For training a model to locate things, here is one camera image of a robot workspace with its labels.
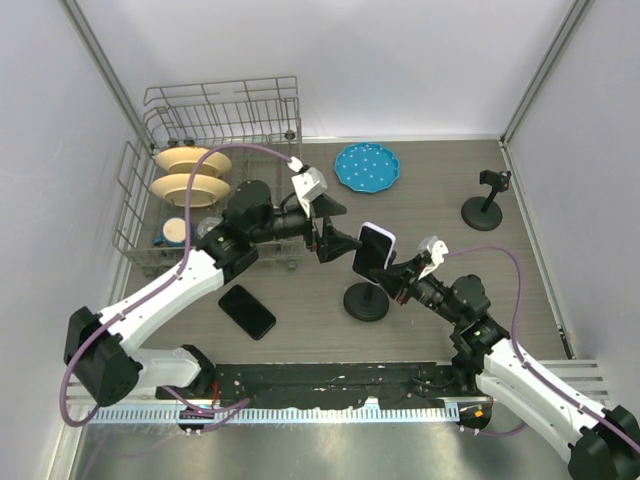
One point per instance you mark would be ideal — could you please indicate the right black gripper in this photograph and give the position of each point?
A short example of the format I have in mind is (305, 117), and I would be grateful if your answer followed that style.
(394, 281)

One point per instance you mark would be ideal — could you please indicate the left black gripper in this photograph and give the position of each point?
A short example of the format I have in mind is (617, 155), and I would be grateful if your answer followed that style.
(332, 242)

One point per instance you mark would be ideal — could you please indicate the black phone stand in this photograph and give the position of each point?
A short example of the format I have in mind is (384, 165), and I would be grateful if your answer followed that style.
(484, 214)
(366, 302)

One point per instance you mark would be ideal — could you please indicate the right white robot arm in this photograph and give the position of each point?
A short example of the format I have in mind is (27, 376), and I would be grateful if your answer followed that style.
(594, 441)

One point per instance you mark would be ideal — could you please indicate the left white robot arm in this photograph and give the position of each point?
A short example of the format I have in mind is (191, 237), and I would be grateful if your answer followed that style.
(105, 350)

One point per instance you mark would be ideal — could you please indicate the black phone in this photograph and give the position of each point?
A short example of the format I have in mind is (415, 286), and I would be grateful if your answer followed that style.
(247, 312)

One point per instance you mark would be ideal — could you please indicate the blue dotted plate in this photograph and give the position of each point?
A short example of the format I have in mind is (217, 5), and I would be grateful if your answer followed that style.
(367, 168)

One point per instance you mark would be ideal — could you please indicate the clear glass cup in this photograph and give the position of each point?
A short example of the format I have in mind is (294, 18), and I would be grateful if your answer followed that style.
(206, 225)

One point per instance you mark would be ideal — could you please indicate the lower beige plate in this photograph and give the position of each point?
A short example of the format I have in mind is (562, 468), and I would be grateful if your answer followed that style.
(205, 190)

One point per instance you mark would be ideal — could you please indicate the beige plate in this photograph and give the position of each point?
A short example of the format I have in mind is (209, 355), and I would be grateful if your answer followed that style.
(178, 160)
(205, 190)

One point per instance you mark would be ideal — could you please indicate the blue mug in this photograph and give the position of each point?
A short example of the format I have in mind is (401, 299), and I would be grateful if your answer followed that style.
(173, 233)

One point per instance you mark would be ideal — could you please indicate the upper beige plate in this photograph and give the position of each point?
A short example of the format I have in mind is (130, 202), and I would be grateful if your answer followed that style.
(178, 160)

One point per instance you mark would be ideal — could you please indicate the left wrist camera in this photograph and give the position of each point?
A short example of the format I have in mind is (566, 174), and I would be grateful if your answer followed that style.
(309, 183)

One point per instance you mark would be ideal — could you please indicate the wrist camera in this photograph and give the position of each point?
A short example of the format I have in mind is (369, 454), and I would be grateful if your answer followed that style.
(433, 252)
(309, 183)

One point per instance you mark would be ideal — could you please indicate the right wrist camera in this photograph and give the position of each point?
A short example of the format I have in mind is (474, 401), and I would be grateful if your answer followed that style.
(433, 252)

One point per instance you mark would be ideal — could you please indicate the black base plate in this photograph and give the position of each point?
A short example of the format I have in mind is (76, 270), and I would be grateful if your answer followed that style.
(338, 386)

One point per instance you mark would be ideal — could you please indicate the grey wire dish rack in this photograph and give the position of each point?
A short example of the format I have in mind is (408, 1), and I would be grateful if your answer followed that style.
(261, 111)

